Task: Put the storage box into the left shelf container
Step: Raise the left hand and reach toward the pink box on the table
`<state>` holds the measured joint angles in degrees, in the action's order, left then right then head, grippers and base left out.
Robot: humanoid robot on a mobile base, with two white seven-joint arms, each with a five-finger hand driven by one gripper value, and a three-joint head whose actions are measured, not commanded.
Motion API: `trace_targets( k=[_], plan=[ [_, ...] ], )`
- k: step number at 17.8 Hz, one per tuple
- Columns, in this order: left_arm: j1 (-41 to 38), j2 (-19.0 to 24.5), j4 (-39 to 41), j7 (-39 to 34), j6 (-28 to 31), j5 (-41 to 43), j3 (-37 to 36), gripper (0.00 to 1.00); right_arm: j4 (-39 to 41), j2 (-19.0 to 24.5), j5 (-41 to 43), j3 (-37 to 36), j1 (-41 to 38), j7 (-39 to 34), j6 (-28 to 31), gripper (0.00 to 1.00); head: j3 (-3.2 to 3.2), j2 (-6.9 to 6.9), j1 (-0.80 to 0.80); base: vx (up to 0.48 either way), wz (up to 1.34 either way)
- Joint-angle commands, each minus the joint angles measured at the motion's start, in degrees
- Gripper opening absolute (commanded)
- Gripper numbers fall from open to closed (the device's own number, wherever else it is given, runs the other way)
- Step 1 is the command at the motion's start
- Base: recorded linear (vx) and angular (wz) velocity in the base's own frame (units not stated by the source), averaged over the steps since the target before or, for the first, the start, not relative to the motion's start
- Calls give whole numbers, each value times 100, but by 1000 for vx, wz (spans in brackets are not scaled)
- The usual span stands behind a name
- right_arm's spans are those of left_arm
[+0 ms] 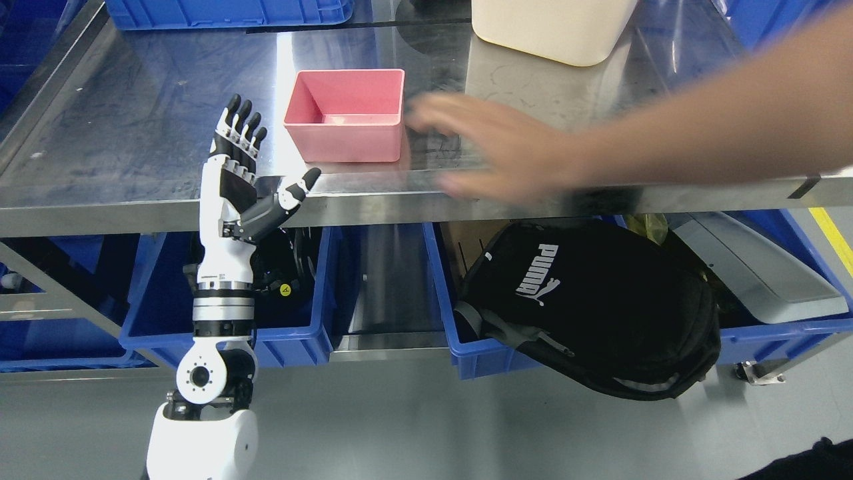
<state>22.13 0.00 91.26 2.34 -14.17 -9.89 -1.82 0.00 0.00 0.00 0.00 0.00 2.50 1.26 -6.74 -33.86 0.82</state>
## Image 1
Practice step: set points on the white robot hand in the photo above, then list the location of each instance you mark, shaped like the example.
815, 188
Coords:
230, 212

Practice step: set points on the pink plastic storage box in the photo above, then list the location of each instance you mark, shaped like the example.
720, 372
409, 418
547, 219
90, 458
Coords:
347, 115

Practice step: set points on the person's bare forearm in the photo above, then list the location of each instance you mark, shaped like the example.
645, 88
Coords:
785, 112

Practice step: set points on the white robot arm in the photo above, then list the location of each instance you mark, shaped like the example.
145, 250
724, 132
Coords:
206, 428

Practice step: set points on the person's bare hand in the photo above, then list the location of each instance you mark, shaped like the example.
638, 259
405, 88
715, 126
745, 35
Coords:
525, 160

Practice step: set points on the blue crate under table left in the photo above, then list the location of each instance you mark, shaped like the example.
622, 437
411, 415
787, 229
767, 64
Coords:
160, 318

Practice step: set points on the blue crate far left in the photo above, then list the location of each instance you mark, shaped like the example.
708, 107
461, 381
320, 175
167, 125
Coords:
65, 300

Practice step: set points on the blue crate on table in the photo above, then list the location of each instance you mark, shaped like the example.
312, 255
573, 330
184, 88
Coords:
172, 15

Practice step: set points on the blue crate holding backpack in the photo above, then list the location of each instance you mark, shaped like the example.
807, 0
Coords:
572, 280

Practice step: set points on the cream plastic bin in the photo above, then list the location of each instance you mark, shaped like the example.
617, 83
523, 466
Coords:
577, 33

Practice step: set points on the black Puma backpack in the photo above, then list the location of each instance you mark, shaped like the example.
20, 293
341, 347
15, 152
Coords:
676, 351

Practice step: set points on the blue crate far right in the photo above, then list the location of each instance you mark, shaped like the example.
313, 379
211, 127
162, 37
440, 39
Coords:
754, 341

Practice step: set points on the grey flat device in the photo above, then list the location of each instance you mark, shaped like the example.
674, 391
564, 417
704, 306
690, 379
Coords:
773, 285

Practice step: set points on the steel table frame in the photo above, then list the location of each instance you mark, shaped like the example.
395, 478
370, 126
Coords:
109, 137

